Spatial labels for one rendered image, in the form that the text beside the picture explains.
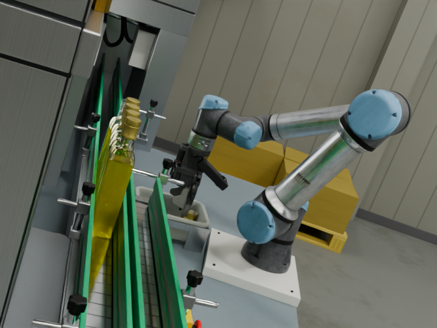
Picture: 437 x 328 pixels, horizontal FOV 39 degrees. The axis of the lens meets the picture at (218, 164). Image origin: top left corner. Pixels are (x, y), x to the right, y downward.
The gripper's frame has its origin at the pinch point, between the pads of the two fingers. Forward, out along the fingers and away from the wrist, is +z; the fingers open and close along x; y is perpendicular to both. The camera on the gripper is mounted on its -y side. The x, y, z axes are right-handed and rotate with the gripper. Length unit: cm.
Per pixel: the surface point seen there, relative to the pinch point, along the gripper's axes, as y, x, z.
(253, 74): -88, -322, -1
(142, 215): 14.8, 21.3, -4.4
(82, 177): 31.3, 6.1, -4.3
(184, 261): -1.5, 15.1, 8.6
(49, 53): 43, 90, -52
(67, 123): 39, 42, -29
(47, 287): 34, 65, -4
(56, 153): 39, 42, -22
